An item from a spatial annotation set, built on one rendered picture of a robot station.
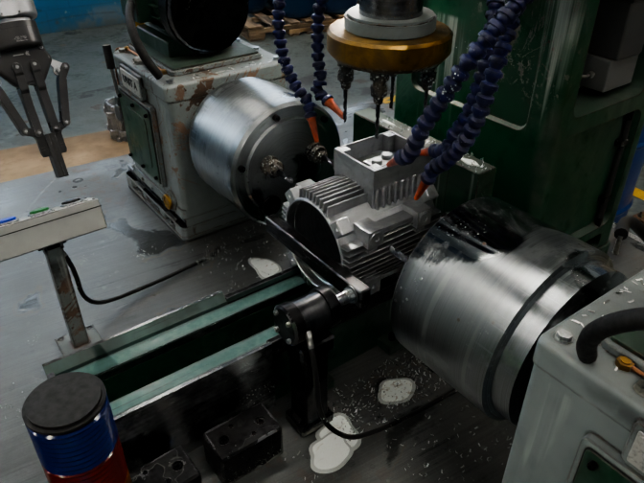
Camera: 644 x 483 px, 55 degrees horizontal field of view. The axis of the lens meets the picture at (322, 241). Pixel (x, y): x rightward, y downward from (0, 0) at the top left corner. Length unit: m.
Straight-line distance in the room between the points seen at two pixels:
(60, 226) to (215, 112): 0.36
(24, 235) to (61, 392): 0.55
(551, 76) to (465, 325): 0.42
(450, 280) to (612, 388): 0.24
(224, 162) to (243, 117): 0.09
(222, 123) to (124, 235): 0.44
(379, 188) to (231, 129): 0.32
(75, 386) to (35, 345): 0.72
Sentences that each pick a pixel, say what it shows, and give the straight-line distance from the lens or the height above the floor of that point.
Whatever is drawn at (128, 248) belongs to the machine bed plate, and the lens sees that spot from 1.43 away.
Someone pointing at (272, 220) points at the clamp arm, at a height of 1.03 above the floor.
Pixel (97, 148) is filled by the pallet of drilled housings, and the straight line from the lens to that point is 3.55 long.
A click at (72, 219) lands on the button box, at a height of 1.06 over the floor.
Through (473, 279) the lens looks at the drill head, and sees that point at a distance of 0.75.
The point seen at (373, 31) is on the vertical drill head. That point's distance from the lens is 0.88.
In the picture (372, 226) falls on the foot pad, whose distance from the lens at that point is 0.93.
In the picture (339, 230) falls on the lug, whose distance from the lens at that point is 0.91.
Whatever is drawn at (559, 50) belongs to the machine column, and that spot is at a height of 1.31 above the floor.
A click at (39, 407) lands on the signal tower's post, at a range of 0.52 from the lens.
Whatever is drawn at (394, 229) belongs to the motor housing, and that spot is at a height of 1.05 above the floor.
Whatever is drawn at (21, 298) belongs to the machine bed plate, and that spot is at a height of 0.80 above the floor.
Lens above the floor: 1.57
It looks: 34 degrees down
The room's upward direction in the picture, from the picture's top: straight up
